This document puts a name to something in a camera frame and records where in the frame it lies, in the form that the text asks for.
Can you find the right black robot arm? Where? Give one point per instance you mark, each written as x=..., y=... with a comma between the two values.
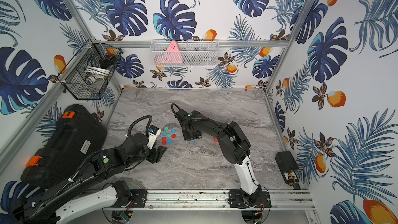
x=234, y=146

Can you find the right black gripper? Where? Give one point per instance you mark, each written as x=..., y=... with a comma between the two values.
x=187, y=138

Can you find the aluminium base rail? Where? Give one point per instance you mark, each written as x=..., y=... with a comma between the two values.
x=218, y=200

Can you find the black power supply box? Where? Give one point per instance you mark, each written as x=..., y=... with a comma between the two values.
x=288, y=168

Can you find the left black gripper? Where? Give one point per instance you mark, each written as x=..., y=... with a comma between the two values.
x=156, y=153

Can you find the pink triangle card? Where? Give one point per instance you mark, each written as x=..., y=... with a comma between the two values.
x=172, y=55

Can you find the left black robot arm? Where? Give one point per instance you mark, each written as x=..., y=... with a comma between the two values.
x=64, y=202

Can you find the black plastic tool case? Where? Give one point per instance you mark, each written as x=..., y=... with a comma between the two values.
x=78, y=134

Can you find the clear mesh wall tray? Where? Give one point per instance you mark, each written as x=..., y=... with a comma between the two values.
x=195, y=52

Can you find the black wire basket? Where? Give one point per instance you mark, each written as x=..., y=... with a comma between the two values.
x=91, y=71

